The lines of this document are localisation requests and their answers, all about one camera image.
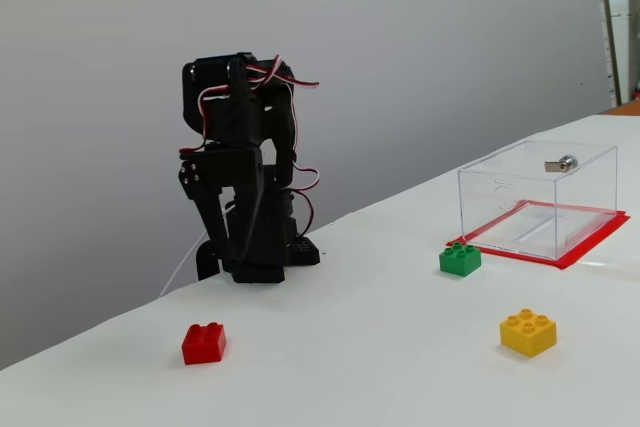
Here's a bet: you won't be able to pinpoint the white cabinet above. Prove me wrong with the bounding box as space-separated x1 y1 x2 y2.
607 0 632 101

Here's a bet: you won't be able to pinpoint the brown wooden surface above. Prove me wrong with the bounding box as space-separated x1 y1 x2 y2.
601 100 640 116

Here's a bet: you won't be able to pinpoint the red white black servo wires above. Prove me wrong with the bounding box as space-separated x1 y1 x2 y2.
178 53 321 239

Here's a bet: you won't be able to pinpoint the red tape square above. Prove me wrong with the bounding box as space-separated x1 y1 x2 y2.
446 199 631 271

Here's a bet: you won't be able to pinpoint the black table clamp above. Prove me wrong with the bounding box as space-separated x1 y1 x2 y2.
194 240 225 282

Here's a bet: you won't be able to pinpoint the transparent plastic box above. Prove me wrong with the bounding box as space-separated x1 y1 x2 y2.
457 139 619 262

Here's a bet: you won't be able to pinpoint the silver metal box lock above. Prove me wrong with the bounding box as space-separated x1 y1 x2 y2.
544 153 579 174

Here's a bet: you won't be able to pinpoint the red lego brick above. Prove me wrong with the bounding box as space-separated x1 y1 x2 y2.
180 321 228 366

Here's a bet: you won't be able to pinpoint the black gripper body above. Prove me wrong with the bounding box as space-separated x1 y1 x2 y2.
180 145 265 194

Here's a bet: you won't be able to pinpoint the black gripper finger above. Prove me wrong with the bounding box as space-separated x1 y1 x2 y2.
229 185 263 271
178 158 232 262

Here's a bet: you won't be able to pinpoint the green lego brick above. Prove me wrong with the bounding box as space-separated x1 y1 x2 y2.
438 241 483 277

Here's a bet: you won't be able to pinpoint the yellow lego brick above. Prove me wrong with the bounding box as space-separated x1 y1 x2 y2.
499 307 558 359

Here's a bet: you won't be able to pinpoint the white cable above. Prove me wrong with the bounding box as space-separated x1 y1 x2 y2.
158 201 236 299

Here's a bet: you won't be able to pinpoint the metal shelf post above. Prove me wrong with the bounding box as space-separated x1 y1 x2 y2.
597 0 640 107

